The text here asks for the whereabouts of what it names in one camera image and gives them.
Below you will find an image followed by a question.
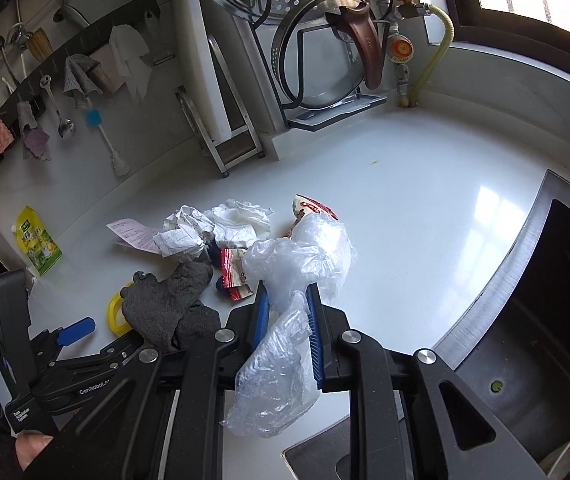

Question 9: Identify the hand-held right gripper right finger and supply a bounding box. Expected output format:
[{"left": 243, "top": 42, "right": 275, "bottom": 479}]
[{"left": 306, "top": 282, "right": 548, "bottom": 480}]

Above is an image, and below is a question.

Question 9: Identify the small steel rack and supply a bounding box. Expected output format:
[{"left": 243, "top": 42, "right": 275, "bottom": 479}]
[{"left": 175, "top": 35, "right": 266, "bottom": 178}]

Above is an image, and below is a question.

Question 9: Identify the blue and white brush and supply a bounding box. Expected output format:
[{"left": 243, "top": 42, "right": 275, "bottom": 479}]
[{"left": 85, "top": 108, "right": 131, "bottom": 177}]

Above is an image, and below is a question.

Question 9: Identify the black wall rail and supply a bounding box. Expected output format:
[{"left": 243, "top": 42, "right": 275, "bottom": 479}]
[{"left": 0, "top": 0, "right": 161, "bottom": 128}]

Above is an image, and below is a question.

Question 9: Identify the pink paper receipt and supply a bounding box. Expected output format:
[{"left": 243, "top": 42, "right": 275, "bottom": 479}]
[{"left": 106, "top": 217, "right": 161, "bottom": 256}]

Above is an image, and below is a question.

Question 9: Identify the white cutting board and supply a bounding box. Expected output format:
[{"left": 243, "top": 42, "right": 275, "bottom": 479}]
[{"left": 172, "top": 0, "right": 238, "bottom": 143}]

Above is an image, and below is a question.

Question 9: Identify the yellow gas hose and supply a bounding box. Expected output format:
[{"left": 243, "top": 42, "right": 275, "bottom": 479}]
[{"left": 405, "top": 4, "right": 458, "bottom": 108}]

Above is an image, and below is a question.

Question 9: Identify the tan brush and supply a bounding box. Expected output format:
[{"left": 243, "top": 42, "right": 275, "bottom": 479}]
[{"left": 28, "top": 27, "right": 56, "bottom": 58}]

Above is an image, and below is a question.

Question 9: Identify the clear plastic bag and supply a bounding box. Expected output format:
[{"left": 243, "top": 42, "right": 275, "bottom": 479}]
[{"left": 222, "top": 216, "right": 358, "bottom": 438}]

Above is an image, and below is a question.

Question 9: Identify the gas valve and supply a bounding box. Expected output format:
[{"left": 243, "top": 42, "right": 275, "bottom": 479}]
[{"left": 377, "top": 0, "right": 438, "bottom": 98}]

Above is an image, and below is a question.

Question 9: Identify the steel spoon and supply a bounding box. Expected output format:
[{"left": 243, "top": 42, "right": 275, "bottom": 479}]
[{"left": 40, "top": 75, "right": 76, "bottom": 140}]

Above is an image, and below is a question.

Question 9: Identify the yellow green pouch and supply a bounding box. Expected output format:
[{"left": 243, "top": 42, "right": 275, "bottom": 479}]
[{"left": 14, "top": 205, "right": 63, "bottom": 277}]

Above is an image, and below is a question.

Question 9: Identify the black lid rack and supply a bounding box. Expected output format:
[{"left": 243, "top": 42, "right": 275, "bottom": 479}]
[{"left": 252, "top": 0, "right": 391, "bottom": 132}]

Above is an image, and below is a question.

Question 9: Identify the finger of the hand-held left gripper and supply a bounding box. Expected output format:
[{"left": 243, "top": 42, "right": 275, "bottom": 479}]
[
  {"left": 30, "top": 317, "right": 96, "bottom": 361},
  {"left": 40, "top": 334, "right": 145, "bottom": 386}
]

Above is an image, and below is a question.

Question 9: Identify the small red snack wrapper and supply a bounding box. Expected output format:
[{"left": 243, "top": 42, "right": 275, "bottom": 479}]
[{"left": 219, "top": 247, "right": 255, "bottom": 302}]

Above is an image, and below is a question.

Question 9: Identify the hanging white paper towel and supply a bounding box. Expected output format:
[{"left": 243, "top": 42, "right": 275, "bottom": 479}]
[{"left": 109, "top": 24, "right": 153, "bottom": 102}]

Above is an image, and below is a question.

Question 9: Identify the hanging grey cloth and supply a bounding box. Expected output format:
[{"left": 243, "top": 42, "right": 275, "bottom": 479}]
[{"left": 62, "top": 54, "right": 103, "bottom": 110}]

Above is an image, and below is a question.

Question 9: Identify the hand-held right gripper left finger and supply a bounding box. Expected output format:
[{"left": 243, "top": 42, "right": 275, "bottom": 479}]
[{"left": 25, "top": 280, "right": 271, "bottom": 480}]

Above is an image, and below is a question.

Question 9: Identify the person's left hand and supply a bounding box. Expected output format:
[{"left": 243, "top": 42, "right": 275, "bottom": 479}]
[{"left": 15, "top": 432, "right": 56, "bottom": 472}]

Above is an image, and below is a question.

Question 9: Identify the dark grey cloth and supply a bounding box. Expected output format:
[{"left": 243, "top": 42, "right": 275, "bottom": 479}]
[{"left": 121, "top": 260, "right": 222, "bottom": 353}]

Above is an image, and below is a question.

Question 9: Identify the white tissue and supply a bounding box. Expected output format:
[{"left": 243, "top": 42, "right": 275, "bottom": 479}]
[{"left": 204, "top": 199, "right": 272, "bottom": 248}]

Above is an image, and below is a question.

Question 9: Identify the red and white snack bag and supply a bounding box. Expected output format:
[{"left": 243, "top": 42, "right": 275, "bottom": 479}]
[{"left": 285, "top": 193, "right": 340, "bottom": 241}]

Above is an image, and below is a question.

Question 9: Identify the hanging beige cloth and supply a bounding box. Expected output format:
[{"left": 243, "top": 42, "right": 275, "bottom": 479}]
[{"left": 90, "top": 47, "right": 126, "bottom": 96}]

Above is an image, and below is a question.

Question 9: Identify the yellow tape ring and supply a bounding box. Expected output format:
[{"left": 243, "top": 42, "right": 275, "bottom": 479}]
[{"left": 108, "top": 282, "right": 136, "bottom": 336}]

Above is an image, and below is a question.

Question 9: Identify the crumpled checked paper ball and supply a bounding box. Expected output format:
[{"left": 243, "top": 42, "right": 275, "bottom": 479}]
[{"left": 153, "top": 205, "right": 216, "bottom": 263}]

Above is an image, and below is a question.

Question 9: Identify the purple cloth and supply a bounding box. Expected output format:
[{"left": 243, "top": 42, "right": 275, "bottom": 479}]
[{"left": 15, "top": 101, "right": 52, "bottom": 162}]

